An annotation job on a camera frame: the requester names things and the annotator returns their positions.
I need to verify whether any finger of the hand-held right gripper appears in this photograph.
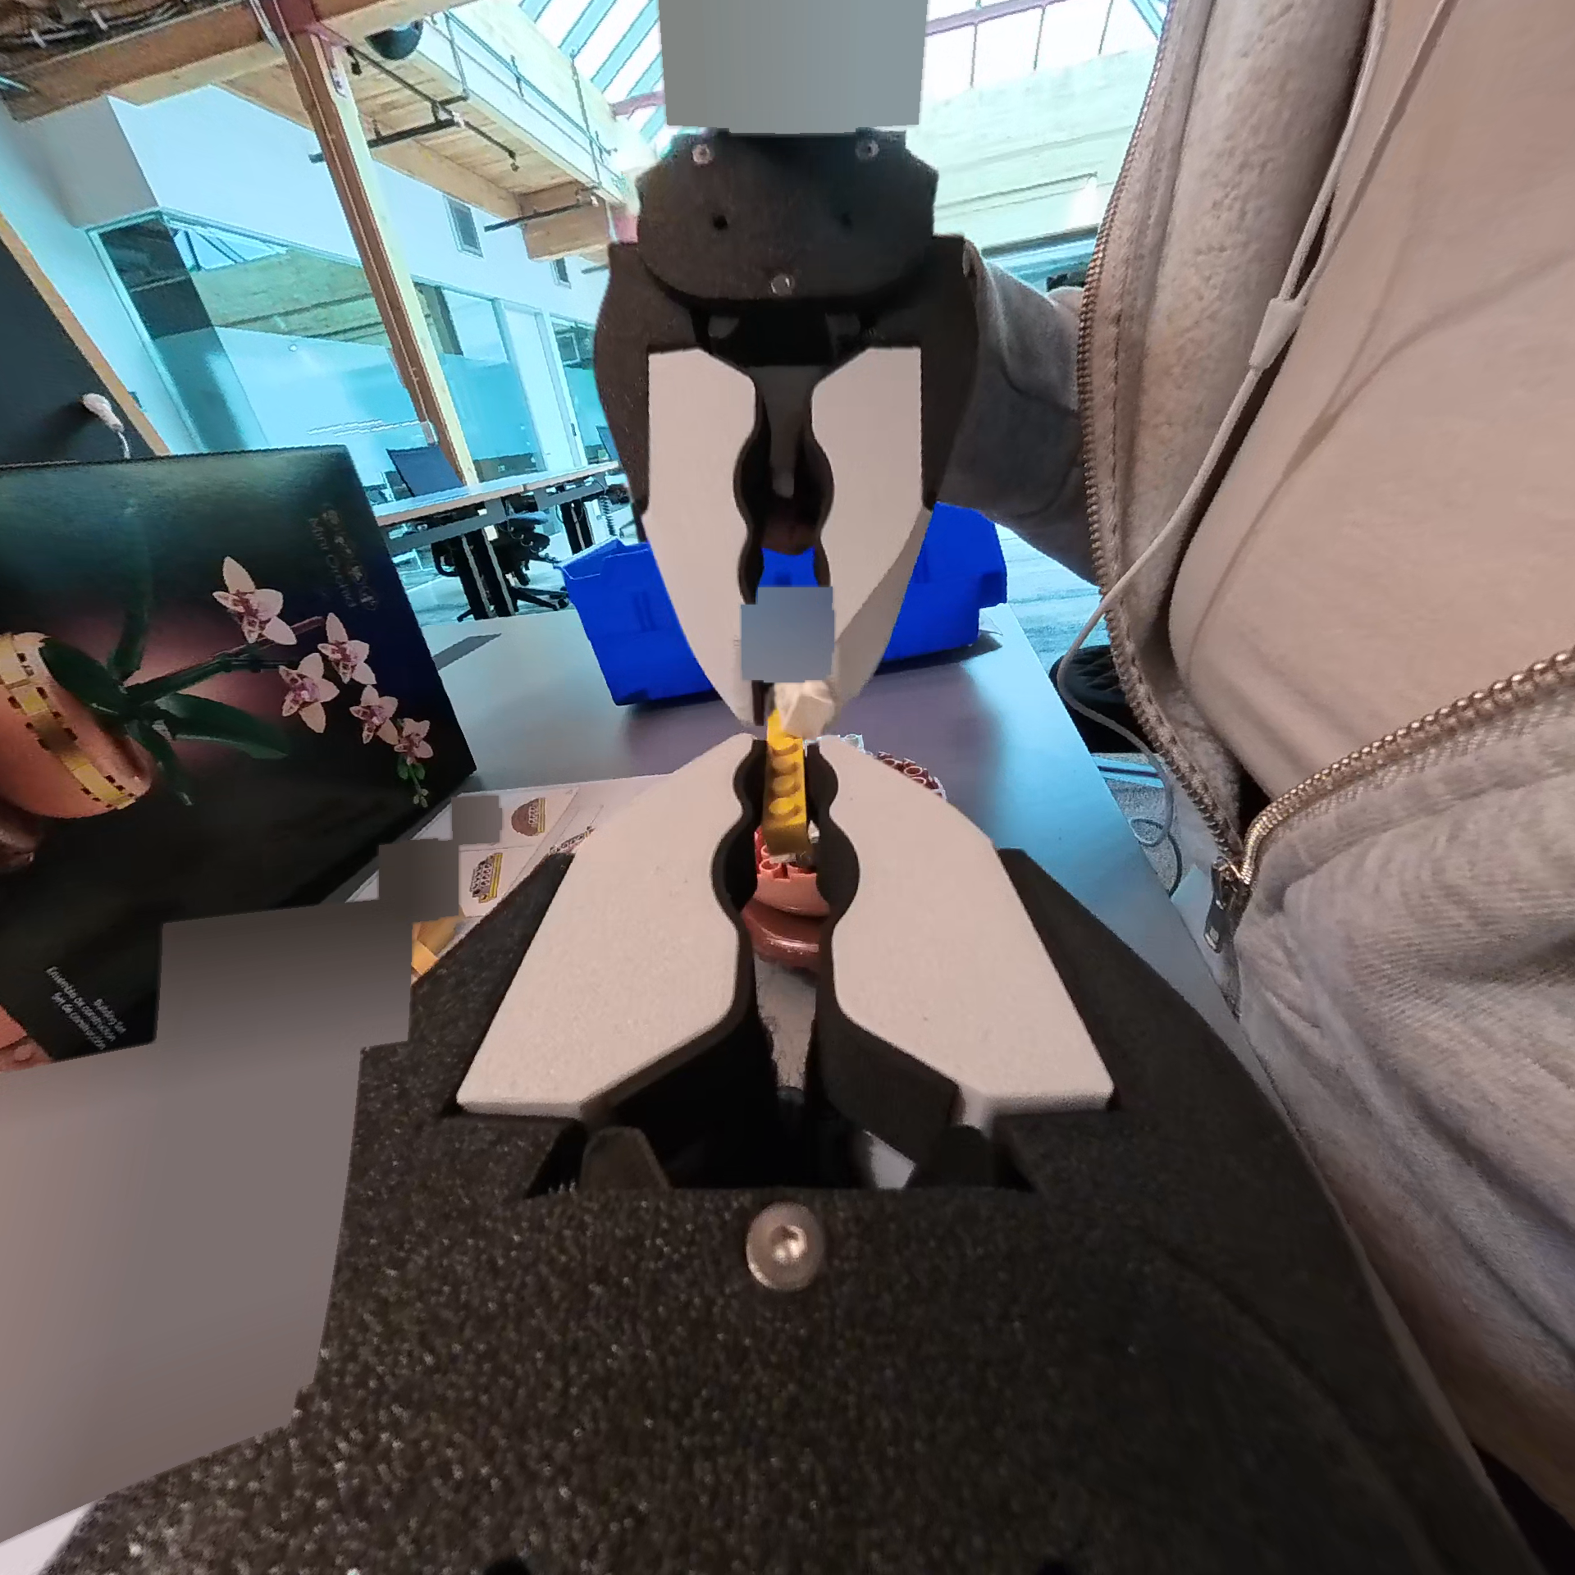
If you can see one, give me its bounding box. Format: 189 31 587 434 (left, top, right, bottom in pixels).
645 353 768 734
802 346 933 734

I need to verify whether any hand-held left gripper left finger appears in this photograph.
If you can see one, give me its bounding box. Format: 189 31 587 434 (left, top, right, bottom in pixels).
461 736 761 1124

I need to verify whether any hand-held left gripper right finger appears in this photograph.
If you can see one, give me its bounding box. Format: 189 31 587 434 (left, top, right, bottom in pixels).
813 732 1115 1129

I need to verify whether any blue plastic bin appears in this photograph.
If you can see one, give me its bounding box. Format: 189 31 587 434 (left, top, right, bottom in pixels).
562 505 1005 709

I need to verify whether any brick flowerpot model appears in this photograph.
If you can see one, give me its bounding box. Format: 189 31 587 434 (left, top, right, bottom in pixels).
746 747 952 979

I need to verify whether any yellow long brick plate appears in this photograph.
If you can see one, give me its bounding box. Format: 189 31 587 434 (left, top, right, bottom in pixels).
767 700 812 854

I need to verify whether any person's right forearm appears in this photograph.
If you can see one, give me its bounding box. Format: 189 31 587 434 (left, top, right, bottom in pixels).
943 248 1102 586

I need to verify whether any brick set instruction booklet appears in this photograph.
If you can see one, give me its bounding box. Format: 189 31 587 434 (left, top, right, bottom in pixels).
369 777 740 974

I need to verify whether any long office table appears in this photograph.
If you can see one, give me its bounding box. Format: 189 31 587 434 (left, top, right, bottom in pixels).
369 456 632 618

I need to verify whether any black background chair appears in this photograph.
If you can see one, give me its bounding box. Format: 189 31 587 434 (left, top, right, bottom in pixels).
382 439 474 531

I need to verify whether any black orchid print set box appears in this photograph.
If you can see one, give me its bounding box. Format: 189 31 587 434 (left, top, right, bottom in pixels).
0 449 482 1060

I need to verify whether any white tipped stick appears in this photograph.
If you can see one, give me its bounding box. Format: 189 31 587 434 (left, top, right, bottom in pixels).
78 393 150 466

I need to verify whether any dark partition panel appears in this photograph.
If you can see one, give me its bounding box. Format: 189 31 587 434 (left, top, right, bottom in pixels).
0 235 174 469

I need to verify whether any white thin cord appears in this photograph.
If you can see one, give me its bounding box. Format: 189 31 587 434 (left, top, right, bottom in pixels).
1059 0 1385 721

